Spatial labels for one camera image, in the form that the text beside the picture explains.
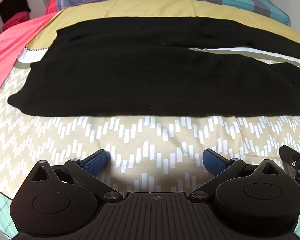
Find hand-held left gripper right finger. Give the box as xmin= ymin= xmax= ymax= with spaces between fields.
xmin=189 ymin=148 xmax=287 ymax=202

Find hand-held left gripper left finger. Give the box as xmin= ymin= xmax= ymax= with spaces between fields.
xmin=22 ymin=149 xmax=122 ymax=202

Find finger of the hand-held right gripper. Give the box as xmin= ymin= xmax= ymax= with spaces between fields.
xmin=279 ymin=145 xmax=300 ymax=167

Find black pants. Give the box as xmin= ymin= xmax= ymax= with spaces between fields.
xmin=7 ymin=16 xmax=300 ymax=118

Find beige chevron patterned blanket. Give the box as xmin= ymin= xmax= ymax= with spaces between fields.
xmin=0 ymin=46 xmax=300 ymax=232

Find pink bed sheet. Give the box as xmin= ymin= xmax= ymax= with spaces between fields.
xmin=0 ymin=11 xmax=63 ymax=106

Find yellow quilted blanket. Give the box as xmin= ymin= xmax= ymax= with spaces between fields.
xmin=22 ymin=0 xmax=300 ymax=57

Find magenta cloth pile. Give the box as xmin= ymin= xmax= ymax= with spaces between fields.
xmin=1 ymin=11 xmax=31 ymax=32

